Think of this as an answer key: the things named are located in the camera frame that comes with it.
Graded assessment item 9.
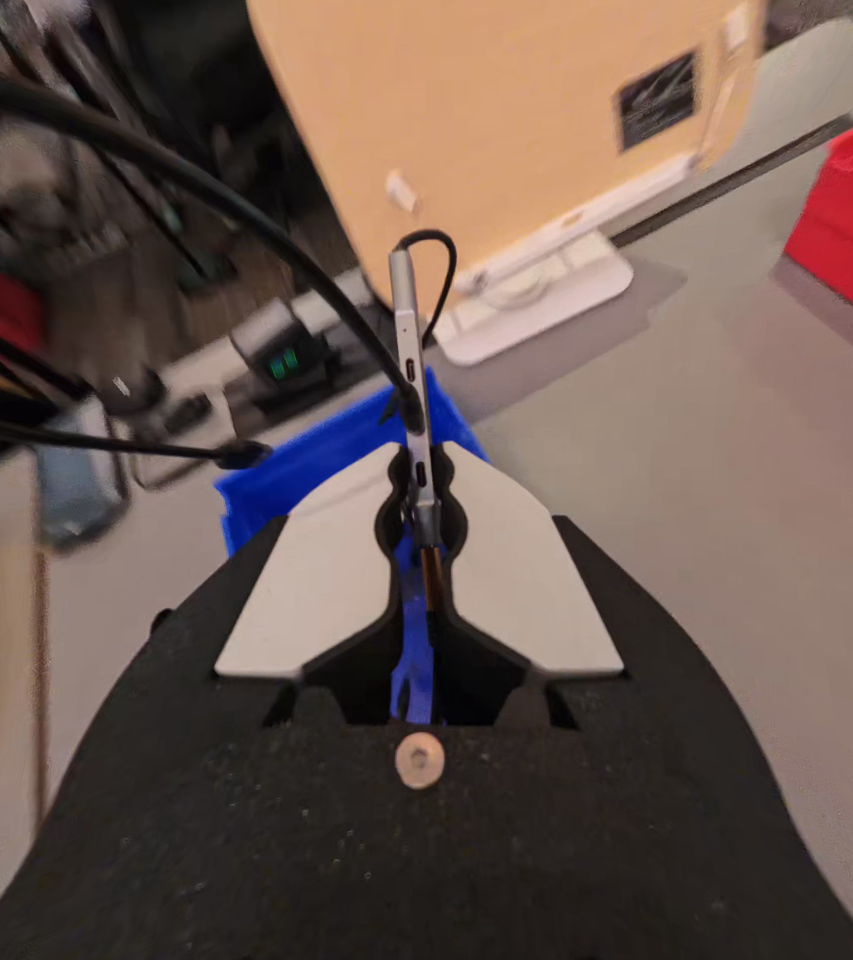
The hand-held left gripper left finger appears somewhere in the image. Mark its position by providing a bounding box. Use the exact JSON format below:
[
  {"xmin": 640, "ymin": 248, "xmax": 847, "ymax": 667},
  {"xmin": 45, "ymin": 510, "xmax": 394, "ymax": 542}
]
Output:
[{"xmin": 214, "ymin": 442, "xmax": 405, "ymax": 725}]

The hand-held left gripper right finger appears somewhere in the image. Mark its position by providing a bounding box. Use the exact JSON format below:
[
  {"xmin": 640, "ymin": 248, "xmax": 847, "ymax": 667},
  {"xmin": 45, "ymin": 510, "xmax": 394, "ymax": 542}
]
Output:
[{"xmin": 432, "ymin": 441, "xmax": 626, "ymax": 727}]

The blue storage bin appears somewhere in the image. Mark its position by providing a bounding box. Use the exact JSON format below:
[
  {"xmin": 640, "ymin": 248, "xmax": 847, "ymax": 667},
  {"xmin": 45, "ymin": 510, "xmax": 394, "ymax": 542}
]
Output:
[{"xmin": 214, "ymin": 366, "xmax": 489, "ymax": 725}]

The grey USB hub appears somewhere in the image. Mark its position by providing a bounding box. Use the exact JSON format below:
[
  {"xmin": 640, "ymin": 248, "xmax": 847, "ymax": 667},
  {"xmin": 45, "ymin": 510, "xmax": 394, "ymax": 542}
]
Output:
[{"xmin": 387, "ymin": 228, "xmax": 461, "ymax": 549}]

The thick black braided cable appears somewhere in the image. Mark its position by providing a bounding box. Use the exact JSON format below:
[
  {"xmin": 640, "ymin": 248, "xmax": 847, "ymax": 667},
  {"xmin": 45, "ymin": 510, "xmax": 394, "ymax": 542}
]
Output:
[{"xmin": 0, "ymin": 60, "xmax": 429, "ymax": 438}]

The grey desk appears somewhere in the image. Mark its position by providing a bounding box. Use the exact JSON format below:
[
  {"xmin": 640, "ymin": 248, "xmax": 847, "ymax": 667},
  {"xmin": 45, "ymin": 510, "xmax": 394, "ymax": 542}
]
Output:
[{"xmin": 0, "ymin": 18, "xmax": 853, "ymax": 960}]

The black power station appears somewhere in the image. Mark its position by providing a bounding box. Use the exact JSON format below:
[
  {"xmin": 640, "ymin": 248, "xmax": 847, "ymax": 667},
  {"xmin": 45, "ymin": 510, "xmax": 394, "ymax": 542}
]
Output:
[{"xmin": 230, "ymin": 300, "xmax": 339, "ymax": 415}]

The grey pouch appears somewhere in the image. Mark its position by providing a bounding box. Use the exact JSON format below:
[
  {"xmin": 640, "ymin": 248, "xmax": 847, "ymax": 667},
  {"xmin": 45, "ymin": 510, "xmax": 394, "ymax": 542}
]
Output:
[{"xmin": 36, "ymin": 405, "xmax": 133, "ymax": 550}]

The wooden stand with white base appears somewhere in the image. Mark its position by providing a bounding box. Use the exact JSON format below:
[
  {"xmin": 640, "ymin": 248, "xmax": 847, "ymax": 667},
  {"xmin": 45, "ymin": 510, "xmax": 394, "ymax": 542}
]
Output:
[{"xmin": 246, "ymin": 0, "xmax": 769, "ymax": 367}]

